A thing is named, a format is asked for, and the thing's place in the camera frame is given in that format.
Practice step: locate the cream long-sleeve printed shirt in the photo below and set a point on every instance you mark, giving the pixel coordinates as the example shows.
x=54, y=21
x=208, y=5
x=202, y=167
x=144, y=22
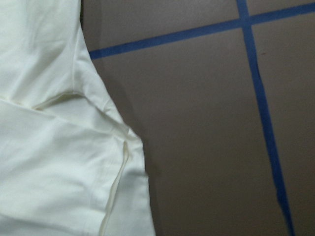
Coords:
x=69, y=165

